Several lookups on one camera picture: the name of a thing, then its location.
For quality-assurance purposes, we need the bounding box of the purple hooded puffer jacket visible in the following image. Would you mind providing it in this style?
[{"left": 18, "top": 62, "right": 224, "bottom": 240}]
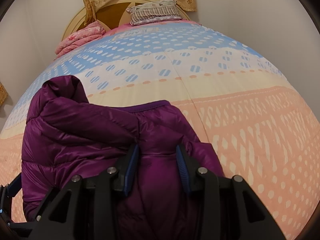
[{"left": 22, "top": 76, "right": 223, "bottom": 239}]

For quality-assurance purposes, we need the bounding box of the polka dot duvet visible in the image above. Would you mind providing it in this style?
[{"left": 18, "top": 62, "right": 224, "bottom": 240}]
[{"left": 1, "top": 21, "right": 319, "bottom": 239}]

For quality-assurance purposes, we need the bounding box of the beige curtain side window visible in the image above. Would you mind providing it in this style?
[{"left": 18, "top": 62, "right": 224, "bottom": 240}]
[{"left": 0, "top": 82, "right": 8, "bottom": 106}]

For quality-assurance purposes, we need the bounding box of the folded pink blanket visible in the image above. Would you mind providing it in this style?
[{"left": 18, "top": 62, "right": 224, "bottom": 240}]
[{"left": 55, "top": 21, "right": 106, "bottom": 58}]

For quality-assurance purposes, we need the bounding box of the cream wooden headboard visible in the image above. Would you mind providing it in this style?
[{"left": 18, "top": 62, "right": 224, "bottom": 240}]
[{"left": 62, "top": 0, "right": 192, "bottom": 41}]

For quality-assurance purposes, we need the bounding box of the striped grey pillow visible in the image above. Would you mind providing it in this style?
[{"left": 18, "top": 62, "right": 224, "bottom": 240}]
[{"left": 126, "top": 0, "right": 183, "bottom": 26}]

